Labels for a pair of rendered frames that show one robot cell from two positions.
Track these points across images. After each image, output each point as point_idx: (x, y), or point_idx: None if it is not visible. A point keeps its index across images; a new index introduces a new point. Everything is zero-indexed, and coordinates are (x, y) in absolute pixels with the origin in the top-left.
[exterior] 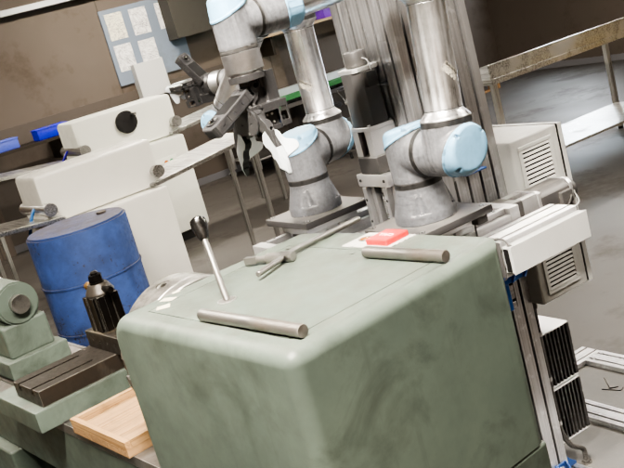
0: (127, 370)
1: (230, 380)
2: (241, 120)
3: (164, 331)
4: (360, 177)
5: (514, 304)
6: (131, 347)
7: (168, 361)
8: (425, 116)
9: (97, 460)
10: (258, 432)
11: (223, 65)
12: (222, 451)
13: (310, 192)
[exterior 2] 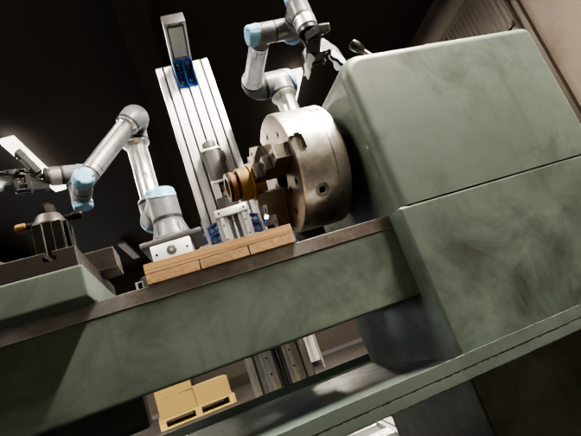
0: (360, 94)
1: (487, 54)
2: (315, 43)
3: (415, 47)
4: (219, 211)
5: None
6: (372, 70)
7: (422, 64)
8: None
9: (184, 315)
10: (513, 79)
11: (303, 16)
12: (480, 112)
13: (181, 221)
